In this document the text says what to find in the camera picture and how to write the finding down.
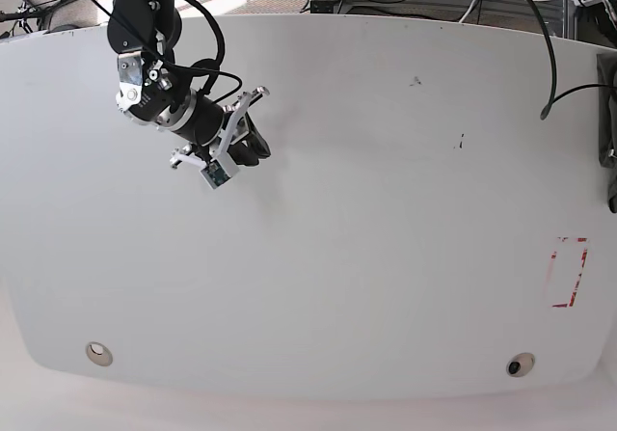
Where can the right table grommet hole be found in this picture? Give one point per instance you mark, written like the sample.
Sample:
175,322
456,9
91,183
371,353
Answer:
520,365

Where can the left table grommet hole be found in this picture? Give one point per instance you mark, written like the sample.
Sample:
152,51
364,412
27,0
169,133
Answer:
99,354

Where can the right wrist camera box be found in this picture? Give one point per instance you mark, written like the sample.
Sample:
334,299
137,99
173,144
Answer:
216,173

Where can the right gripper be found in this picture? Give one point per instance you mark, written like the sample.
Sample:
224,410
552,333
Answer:
202,122

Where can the dark grey T-shirt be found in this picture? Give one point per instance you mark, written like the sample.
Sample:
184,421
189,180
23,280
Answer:
606,68

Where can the red tape rectangle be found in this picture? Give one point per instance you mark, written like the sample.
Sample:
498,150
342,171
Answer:
567,263

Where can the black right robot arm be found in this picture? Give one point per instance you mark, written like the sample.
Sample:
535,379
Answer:
156,90

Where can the table grommet hole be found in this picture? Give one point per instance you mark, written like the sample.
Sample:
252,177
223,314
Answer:
520,365
99,354

